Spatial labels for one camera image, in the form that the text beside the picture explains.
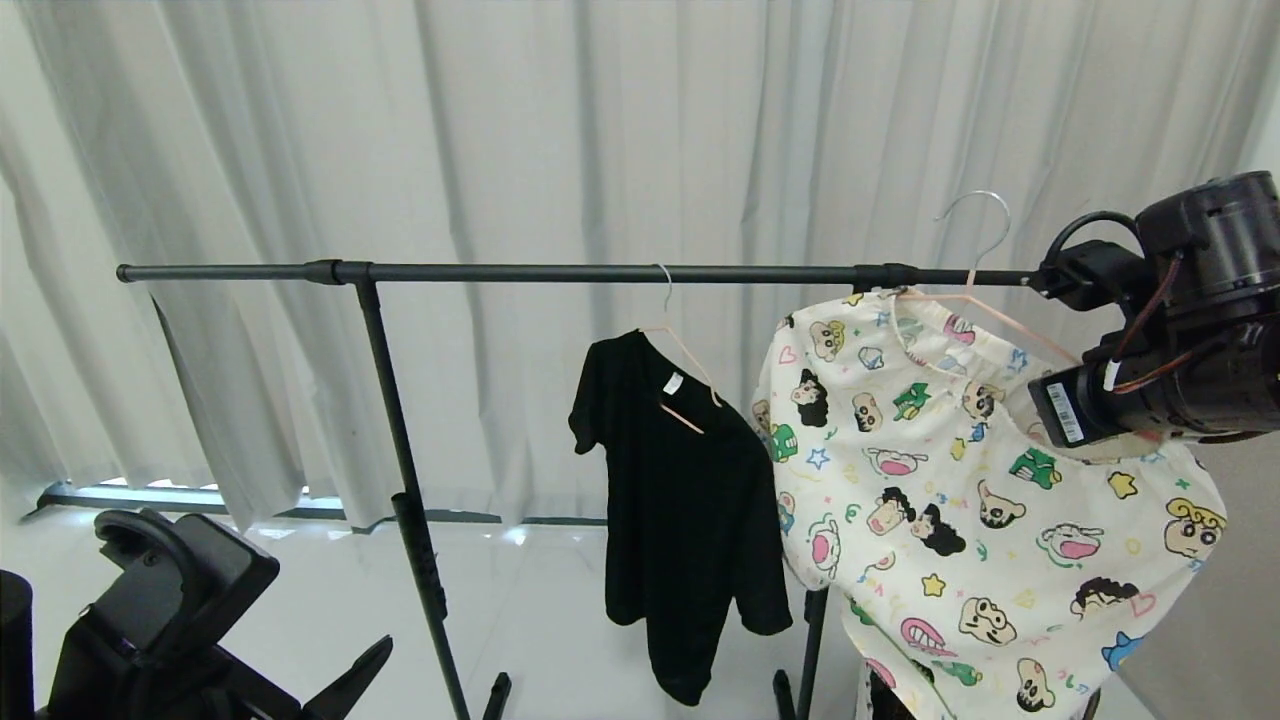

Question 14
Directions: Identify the cream printed garment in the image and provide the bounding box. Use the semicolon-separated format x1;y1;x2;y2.
750;288;1229;720

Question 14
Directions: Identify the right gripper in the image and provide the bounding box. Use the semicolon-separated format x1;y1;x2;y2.
1028;318;1280;451

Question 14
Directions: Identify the window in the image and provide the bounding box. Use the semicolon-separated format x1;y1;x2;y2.
25;478;611;528

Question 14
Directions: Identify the white curtain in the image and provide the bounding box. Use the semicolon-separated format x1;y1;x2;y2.
0;0;1280;531

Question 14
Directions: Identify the black garment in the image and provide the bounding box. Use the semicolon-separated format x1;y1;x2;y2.
568;329;794;708

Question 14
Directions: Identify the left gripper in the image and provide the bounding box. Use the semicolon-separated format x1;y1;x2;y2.
150;634;395;720

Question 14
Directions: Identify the black clothes rack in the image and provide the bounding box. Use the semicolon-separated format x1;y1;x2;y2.
116;259;1043;720

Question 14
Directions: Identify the pink clothes hanger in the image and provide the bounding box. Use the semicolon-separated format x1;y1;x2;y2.
638;264;723;436
895;190;1083;368

